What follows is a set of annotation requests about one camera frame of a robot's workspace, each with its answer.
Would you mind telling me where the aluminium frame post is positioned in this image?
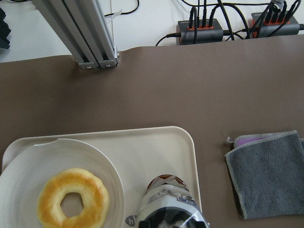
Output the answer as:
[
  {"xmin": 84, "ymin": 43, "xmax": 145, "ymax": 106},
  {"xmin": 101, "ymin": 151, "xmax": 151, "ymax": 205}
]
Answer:
[{"xmin": 33, "ymin": 0, "xmax": 119, "ymax": 69}]

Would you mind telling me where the white round plate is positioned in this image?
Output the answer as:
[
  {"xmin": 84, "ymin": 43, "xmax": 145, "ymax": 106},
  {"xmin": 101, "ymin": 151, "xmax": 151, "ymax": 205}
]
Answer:
[{"xmin": 0, "ymin": 139, "xmax": 125, "ymax": 228}]

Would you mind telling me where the grey usb hub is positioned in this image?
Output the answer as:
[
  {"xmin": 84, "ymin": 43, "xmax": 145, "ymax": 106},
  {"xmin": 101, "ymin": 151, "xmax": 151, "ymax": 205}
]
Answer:
[
  {"xmin": 249, "ymin": 12, "xmax": 300, "ymax": 38},
  {"xmin": 177, "ymin": 19, "xmax": 224, "ymax": 45}
]

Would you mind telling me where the grey folded cloth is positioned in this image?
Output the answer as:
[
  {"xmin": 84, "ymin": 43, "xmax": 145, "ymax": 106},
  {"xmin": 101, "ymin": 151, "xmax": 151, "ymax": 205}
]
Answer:
[{"xmin": 225, "ymin": 131, "xmax": 304, "ymax": 220}]

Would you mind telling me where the tea bottle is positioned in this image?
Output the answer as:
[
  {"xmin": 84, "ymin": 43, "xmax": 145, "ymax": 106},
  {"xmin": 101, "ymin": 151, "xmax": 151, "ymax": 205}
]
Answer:
[{"xmin": 136, "ymin": 174, "xmax": 210, "ymax": 228}]

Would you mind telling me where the grey usb hub left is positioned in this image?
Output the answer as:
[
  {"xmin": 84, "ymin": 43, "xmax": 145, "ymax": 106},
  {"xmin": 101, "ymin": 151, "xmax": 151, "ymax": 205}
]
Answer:
[{"xmin": 177, "ymin": 19, "xmax": 224, "ymax": 45}]

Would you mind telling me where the grey usb hub right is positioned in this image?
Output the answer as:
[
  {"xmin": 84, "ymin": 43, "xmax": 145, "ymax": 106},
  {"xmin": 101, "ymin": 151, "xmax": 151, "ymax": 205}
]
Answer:
[{"xmin": 249, "ymin": 12, "xmax": 300, "ymax": 38}]

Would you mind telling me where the glazed donut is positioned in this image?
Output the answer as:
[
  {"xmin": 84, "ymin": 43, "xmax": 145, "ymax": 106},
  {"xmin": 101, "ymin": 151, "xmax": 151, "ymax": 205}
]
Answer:
[{"xmin": 37, "ymin": 168, "xmax": 110, "ymax": 228}]

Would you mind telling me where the cream serving tray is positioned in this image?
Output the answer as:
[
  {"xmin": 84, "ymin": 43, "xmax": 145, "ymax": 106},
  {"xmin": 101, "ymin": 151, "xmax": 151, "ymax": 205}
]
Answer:
[{"xmin": 2, "ymin": 126, "xmax": 201, "ymax": 228}]

